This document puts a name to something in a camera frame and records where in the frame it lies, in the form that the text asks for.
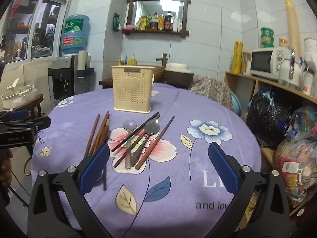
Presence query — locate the dark wooden sink table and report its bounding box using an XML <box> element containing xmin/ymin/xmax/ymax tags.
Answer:
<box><xmin>99</xmin><ymin>79</ymin><xmax>113</xmax><ymax>89</ymax></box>

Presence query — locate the brown wooden chopstick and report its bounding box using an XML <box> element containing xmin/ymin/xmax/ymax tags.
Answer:
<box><xmin>113</xmin><ymin>114</ymin><xmax>160</xmax><ymax>168</ymax></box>

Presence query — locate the white pot glass lid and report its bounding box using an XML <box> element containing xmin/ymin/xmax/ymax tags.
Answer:
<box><xmin>1</xmin><ymin>78</ymin><xmax>38</xmax><ymax>111</ymax></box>

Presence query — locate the brass faucet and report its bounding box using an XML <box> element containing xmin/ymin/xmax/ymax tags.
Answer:
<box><xmin>156</xmin><ymin>53</ymin><xmax>168</xmax><ymax>67</ymax></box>

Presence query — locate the dark soy sauce bottle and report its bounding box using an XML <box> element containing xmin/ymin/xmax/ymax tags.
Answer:
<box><xmin>164</xmin><ymin>11</ymin><xmax>173</xmax><ymax>31</ymax></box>

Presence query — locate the colourful plastic bag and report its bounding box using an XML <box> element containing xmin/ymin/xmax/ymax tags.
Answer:
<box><xmin>275</xmin><ymin>139</ymin><xmax>316</xmax><ymax>205</ymax></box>

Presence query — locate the dark black chopstick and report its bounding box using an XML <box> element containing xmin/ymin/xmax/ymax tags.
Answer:
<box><xmin>111</xmin><ymin>112</ymin><xmax>159</xmax><ymax>152</ymax></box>

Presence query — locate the yellow wrapped roll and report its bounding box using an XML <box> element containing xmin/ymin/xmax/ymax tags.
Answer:
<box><xmin>232</xmin><ymin>41</ymin><xmax>243</xmax><ymax>74</ymax></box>

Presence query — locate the black gold chopstick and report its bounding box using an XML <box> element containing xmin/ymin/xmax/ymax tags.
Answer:
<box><xmin>103</xmin><ymin>119</ymin><xmax>110</xmax><ymax>191</ymax></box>

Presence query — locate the purple floral tablecloth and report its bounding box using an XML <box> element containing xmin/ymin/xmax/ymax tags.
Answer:
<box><xmin>31</xmin><ymin>83</ymin><xmax>261</xmax><ymax>237</ymax></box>

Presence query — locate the reddish brown chopstick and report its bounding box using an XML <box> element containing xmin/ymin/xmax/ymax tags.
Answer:
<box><xmin>135</xmin><ymin>115</ymin><xmax>175</xmax><ymax>170</ymax></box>

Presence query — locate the small wooden stool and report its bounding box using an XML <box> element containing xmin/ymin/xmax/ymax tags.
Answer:
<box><xmin>14</xmin><ymin>95</ymin><xmax>44</xmax><ymax>119</ymax></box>

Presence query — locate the floral cloth covered chair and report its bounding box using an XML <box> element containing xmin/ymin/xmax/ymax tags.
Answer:
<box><xmin>190</xmin><ymin>75</ymin><xmax>233</xmax><ymax>110</ymax></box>

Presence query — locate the cream perforated utensil holder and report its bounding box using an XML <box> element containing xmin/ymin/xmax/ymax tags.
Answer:
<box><xmin>112</xmin><ymin>66</ymin><xmax>155</xmax><ymax>114</ymax></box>

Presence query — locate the grey water dispenser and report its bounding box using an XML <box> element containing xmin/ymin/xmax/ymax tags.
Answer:
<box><xmin>48</xmin><ymin>54</ymin><xmax>95</xmax><ymax>105</ymax></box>

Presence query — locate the paper cup stack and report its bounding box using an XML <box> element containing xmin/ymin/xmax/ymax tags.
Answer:
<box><xmin>77</xmin><ymin>51</ymin><xmax>88</xmax><ymax>70</ymax></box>

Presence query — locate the green hanging packet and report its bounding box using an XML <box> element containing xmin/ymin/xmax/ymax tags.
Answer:
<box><xmin>112</xmin><ymin>13</ymin><xmax>121</xmax><ymax>33</ymax></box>

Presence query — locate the yellow soap dispenser bottle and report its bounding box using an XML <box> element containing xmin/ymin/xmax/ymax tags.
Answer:
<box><xmin>127</xmin><ymin>53</ymin><xmax>137</xmax><ymax>66</ymax></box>

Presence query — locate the wooden shelf unit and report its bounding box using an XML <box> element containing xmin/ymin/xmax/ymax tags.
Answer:
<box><xmin>223</xmin><ymin>71</ymin><xmax>317</xmax><ymax>216</ymax></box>

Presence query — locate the woven basin sink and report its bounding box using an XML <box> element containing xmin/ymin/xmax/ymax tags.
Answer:
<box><xmin>154</xmin><ymin>66</ymin><xmax>165</xmax><ymax>83</ymax></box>

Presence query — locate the white brown rice cooker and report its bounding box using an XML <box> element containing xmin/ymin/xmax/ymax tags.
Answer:
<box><xmin>164</xmin><ymin>63</ymin><xmax>194</xmax><ymax>89</ymax></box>

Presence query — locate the wooden spoon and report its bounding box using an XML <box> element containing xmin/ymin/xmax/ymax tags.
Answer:
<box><xmin>95</xmin><ymin>125</ymin><xmax>109</xmax><ymax>152</ymax></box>

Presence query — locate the black plastic bag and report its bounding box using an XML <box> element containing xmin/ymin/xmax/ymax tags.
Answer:
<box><xmin>246</xmin><ymin>86</ymin><xmax>299</xmax><ymax>149</ymax></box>

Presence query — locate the brown chopstick pile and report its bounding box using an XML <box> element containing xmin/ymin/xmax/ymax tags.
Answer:
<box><xmin>84</xmin><ymin>114</ymin><xmax>100</xmax><ymax>157</ymax></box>
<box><xmin>89</xmin><ymin>111</ymin><xmax>110</xmax><ymax>156</ymax></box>

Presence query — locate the tall cream roll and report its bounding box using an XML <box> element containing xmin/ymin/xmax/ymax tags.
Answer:
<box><xmin>284</xmin><ymin>0</ymin><xmax>300</xmax><ymax>59</ymax></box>

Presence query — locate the white microwave oven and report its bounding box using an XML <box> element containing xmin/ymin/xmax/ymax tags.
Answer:
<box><xmin>249</xmin><ymin>47</ymin><xmax>291</xmax><ymax>81</ymax></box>

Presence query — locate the left hand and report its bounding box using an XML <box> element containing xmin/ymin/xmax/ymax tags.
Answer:
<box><xmin>0</xmin><ymin>149</ymin><xmax>13</xmax><ymax>187</ymax></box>

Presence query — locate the blue water jug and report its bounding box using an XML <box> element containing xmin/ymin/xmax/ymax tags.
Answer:
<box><xmin>61</xmin><ymin>14</ymin><xmax>90</xmax><ymax>54</ymax></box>

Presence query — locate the steel spoon patterned handle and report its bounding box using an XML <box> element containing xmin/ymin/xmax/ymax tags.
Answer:
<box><xmin>130</xmin><ymin>119</ymin><xmax>159</xmax><ymax>167</ymax></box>

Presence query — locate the wooden framed mirror shelf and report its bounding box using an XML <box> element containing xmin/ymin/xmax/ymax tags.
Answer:
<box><xmin>122</xmin><ymin>0</ymin><xmax>191</xmax><ymax>38</ymax></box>

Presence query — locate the window with frame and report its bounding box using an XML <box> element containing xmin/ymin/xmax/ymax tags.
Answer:
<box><xmin>1</xmin><ymin>0</ymin><xmax>70</xmax><ymax>64</ymax></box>

